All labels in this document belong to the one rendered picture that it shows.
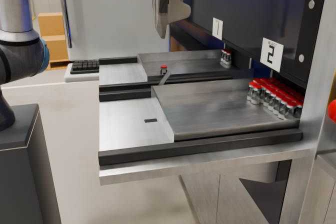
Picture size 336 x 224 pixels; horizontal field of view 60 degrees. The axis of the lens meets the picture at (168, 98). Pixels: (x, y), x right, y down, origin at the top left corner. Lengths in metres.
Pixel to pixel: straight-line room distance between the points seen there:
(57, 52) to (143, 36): 2.76
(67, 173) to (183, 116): 1.45
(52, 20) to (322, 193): 4.07
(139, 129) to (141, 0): 0.88
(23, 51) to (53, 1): 8.48
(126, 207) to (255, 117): 1.17
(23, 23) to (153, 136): 0.51
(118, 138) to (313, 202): 0.43
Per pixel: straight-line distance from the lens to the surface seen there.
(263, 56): 0.75
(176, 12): 0.52
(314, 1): 0.61
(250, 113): 0.73
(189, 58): 1.14
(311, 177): 0.66
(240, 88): 0.86
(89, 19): 1.43
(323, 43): 0.58
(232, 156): 0.56
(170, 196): 1.78
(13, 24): 0.92
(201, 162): 0.54
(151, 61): 1.11
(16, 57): 0.93
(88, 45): 1.45
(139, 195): 1.79
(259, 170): 0.73
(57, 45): 4.10
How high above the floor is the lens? 1.19
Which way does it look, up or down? 23 degrees down
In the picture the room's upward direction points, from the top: straight up
